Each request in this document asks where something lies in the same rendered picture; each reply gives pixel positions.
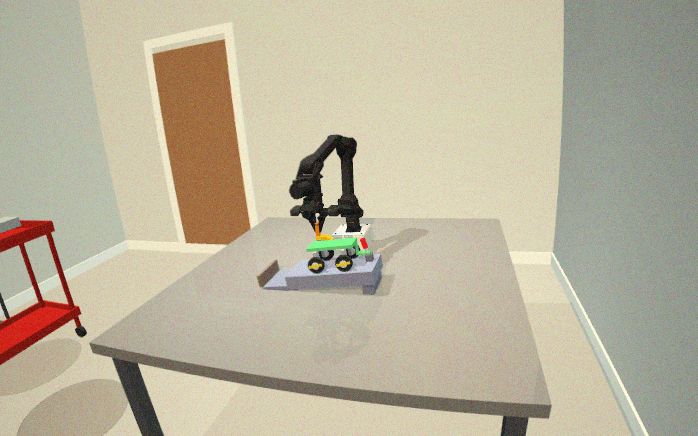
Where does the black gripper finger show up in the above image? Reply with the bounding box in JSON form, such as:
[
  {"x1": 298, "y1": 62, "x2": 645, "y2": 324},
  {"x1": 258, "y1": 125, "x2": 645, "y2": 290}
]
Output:
[
  {"x1": 317, "y1": 215, "x2": 328, "y2": 233},
  {"x1": 306, "y1": 214, "x2": 316, "y2": 233}
]

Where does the yellow wheel chock with orange handle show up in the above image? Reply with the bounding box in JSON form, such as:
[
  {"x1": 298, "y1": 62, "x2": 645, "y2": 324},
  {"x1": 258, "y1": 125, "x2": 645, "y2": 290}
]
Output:
[{"x1": 315, "y1": 223, "x2": 334, "y2": 241}]

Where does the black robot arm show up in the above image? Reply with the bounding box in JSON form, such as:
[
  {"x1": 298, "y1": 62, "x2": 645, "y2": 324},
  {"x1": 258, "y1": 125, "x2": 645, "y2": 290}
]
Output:
[{"x1": 289, "y1": 135, "x2": 364, "y2": 233}]

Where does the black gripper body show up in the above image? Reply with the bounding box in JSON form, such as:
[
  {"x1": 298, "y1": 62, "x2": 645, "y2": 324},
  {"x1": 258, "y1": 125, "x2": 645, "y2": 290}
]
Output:
[{"x1": 290, "y1": 192, "x2": 342, "y2": 217}]

